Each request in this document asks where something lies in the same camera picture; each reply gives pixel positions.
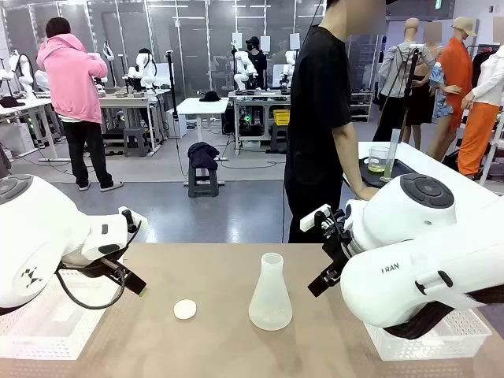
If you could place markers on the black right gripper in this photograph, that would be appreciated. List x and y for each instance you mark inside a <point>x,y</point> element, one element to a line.
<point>340,250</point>

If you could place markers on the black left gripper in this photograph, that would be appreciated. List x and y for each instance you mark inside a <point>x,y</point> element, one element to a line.
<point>92,269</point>

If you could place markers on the translucent plastic conical flask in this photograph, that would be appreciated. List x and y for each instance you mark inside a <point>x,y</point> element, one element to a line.
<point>271,303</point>

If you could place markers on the white round flask stopper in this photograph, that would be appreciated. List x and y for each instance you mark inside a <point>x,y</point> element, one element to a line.
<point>184,309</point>

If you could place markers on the clear glass beaker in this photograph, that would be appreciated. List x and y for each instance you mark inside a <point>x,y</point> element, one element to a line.
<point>379,159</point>

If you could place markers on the clear graduated cylinder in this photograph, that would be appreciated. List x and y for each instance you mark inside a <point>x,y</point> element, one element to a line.
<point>391,155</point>

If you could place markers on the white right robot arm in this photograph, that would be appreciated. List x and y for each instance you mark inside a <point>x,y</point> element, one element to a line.
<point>413,252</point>

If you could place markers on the person's right forearm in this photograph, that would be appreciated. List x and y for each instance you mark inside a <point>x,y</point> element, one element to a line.
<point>346,157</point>

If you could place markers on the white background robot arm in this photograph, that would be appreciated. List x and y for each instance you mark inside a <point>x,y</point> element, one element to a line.
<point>23,71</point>
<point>146,71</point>
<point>289,69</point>
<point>242,73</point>

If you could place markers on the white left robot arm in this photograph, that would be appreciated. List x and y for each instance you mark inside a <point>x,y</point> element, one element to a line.
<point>35,236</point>

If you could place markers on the person's right hand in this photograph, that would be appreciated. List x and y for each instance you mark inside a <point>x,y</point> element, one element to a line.
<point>367,193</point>

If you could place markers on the white perforated plastic basket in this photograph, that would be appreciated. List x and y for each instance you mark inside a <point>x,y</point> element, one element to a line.
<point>441,338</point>
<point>47,330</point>

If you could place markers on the black step stool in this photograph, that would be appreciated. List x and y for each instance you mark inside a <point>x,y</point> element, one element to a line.
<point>202,183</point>

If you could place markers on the grey step stool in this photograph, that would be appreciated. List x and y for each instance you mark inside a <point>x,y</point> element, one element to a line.
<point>136,141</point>

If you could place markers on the dark crumpled cloth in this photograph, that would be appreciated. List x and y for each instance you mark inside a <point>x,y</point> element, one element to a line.
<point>202,154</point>

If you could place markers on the yellow plastic crate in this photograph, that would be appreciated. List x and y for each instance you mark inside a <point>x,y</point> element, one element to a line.
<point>281,116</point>

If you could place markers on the low shoe shelf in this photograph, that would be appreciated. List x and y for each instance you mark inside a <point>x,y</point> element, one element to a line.
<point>361,106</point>

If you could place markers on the black pole stand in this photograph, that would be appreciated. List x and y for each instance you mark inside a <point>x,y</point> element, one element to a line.
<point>173,102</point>

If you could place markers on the person in black t-shirt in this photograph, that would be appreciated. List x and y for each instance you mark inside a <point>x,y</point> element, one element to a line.
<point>315,98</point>

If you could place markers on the white standing desk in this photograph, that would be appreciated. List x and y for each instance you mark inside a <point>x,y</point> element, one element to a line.
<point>202,106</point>

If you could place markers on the black hat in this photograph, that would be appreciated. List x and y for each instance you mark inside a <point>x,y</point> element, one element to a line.
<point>210,97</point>

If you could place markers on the white long table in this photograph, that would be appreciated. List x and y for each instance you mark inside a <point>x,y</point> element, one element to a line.
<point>27,106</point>

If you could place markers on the mannequin in black dress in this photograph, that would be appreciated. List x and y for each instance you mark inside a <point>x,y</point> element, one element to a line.
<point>419,102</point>

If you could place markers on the person in pink hoodie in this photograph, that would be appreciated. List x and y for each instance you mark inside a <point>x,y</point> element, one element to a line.
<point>73,78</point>

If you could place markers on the blue floral dress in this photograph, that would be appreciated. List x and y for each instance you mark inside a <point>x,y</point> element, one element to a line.
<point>441,98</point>

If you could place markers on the mannequin in grey hoodie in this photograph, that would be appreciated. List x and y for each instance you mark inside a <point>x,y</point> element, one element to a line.
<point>395,75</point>

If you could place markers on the person in black cap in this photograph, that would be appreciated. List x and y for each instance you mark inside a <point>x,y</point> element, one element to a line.
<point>258,63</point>

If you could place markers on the mannequin white top orange trousers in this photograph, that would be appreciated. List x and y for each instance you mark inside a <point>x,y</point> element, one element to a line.
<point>482,118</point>

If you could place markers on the mannequin in orange with cap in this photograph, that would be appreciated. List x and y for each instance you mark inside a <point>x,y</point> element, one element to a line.
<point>456,75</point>

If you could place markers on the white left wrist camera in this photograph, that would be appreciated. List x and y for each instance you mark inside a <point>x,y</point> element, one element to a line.
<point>136,219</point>

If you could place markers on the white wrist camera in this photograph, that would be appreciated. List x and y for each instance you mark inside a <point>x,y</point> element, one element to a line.
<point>136,219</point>
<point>314,218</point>

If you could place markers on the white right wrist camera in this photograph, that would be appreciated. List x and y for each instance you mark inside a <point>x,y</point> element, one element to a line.
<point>314,218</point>

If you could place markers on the metal frame workbench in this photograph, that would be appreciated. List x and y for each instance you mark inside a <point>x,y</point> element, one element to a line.
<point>256,118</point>

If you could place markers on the black camera tripod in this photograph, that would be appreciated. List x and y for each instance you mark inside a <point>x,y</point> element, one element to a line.
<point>409,78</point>

